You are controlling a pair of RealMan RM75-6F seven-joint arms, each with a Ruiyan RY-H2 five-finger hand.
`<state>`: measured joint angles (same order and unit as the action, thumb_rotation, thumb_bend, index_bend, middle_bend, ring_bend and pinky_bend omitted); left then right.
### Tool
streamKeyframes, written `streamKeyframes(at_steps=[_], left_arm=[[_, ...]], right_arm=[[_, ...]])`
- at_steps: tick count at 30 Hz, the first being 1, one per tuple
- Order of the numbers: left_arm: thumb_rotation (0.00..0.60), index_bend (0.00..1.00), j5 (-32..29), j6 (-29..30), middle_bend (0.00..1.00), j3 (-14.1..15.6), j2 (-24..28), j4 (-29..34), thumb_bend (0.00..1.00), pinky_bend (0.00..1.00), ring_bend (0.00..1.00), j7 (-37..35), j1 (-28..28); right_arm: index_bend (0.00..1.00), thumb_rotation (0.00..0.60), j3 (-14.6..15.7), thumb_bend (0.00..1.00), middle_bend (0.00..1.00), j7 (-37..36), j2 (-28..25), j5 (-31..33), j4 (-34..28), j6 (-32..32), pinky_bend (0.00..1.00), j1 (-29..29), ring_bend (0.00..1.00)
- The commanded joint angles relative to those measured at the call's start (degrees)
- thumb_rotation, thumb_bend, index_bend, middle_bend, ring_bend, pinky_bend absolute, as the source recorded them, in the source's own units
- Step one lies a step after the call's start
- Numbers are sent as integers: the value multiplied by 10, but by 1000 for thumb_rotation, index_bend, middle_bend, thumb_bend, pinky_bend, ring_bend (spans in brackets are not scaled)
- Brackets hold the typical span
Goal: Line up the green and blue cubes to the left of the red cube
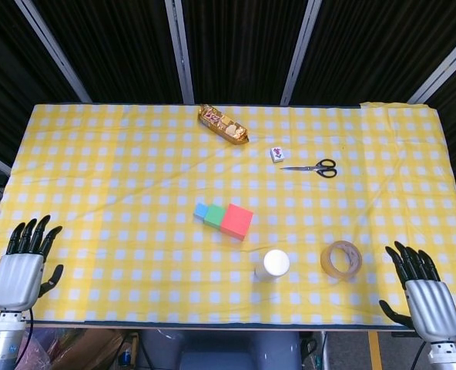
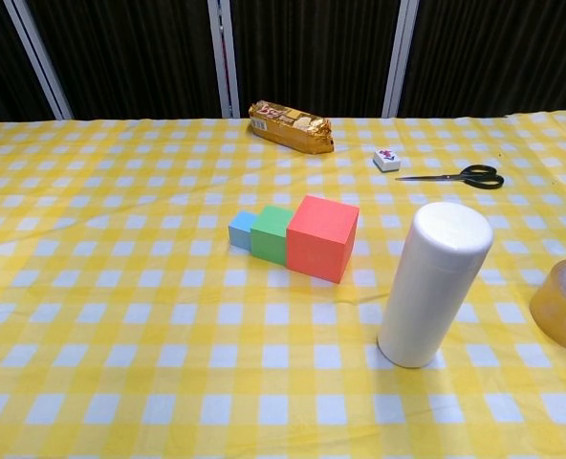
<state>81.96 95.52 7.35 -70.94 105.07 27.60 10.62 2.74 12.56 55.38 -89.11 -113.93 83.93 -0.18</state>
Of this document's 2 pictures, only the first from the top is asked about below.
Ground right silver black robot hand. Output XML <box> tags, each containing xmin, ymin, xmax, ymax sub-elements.
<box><xmin>379</xmin><ymin>240</ymin><xmax>456</xmax><ymax>345</ymax></box>

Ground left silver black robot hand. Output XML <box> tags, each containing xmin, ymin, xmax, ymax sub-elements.
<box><xmin>0</xmin><ymin>214</ymin><xmax>65</xmax><ymax>312</ymax></box>

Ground small blue cube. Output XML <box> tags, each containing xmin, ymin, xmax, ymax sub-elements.
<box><xmin>193</xmin><ymin>203</ymin><xmax>210</xmax><ymax>224</ymax></box>

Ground green cube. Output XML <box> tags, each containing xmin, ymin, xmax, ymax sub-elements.
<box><xmin>203</xmin><ymin>203</ymin><xmax>226</xmax><ymax>229</ymax></box>

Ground large red cube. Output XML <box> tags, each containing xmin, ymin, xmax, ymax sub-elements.
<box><xmin>220</xmin><ymin>203</ymin><xmax>254</xmax><ymax>242</ymax></box>

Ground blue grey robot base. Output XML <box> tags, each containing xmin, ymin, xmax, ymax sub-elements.
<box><xmin>139</xmin><ymin>330</ymin><xmax>302</xmax><ymax>370</ymax></box>

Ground pink plastic bag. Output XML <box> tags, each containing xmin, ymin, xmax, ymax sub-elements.
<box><xmin>14</xmin><ymin>331</ymin><xmax>54</xmax><ymax>370</ymax></box>

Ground brown cardboard box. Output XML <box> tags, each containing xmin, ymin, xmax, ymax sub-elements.
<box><xmin>50</xmin><ymin>329</ymin><xmax>125</xmax><ymax>370</ymax></box>

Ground clear tape roll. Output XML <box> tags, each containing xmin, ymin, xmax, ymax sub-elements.
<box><xmin>320</xmin><ymin>240</ymin><xmax>364</xmax><ymax>278</ymax></box>

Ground yellow checkered tablecloth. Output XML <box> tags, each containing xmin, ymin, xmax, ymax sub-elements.
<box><xmin>0</xmin><ymin>100</ymin><xmax>456</xmax><ymax>328</ymax></box>

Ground white cylindrical bottle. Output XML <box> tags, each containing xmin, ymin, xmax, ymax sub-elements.
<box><xmin>253</xmin><ymin>249</ymin><xmax>291</xmax><ymax>284</ymax></box>

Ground gold biscuit packet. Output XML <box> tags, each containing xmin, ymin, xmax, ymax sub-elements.
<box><xmin>196</xmin><ymin>103</ymin><xmax>250</xmax><ymax>146</ymax></box>

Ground black pleated curtain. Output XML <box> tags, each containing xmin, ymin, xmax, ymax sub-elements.
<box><xmin>0</xmin><ymin>0</ymin><xmax>456</xmax><ymax>232</ymax></box>

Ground black handled scissors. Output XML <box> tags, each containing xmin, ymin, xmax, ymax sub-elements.
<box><xmin>280</xmin><ymin>158</ymin><xmax>337</xmax><ymax>179</ymax></box>

